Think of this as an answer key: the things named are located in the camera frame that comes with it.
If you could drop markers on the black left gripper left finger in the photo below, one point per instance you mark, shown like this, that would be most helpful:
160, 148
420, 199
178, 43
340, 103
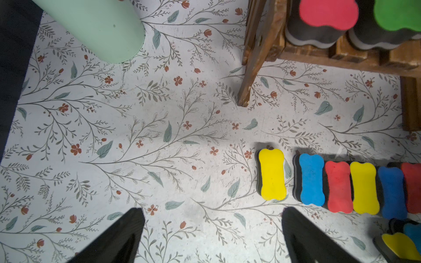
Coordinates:
118, 244

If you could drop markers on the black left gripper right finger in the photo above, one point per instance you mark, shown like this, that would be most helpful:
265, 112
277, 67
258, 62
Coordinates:
306, 243

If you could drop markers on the blue eraser top shelf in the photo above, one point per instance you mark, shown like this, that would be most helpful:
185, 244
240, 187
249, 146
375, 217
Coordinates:
308, 179
394, 203

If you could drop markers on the blue eraser shelf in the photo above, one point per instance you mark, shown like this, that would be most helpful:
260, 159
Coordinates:
410, 228
308, 179
394, 203

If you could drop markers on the red eraser top shelf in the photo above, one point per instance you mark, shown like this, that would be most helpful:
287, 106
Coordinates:
339, 187
412, 176

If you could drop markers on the red eraser shelf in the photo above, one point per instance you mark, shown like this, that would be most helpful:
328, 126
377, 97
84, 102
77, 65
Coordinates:
412, 176
339, 187
319, 23

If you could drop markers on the yellow eraser top shelf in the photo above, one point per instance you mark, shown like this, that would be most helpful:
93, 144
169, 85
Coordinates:
365, 189
271, 176

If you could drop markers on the yellow eraser shelf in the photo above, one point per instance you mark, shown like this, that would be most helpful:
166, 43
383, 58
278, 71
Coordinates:
397, 248
365, 189
271, 176

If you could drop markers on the yellow eraser bottom shelf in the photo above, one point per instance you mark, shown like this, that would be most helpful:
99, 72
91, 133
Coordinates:
397, 248

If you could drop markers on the wooden two-tier shelf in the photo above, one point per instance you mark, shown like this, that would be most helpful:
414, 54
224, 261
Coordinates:
270, 44

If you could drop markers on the red eraser bottom shelf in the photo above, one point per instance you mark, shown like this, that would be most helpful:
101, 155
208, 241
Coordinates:
319, 23

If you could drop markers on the green eraser bottom shelf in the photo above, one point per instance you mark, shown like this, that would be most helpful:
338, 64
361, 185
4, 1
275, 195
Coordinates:
386, 24

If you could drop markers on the green pencil cup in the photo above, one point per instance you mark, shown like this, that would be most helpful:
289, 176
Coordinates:
112, 29

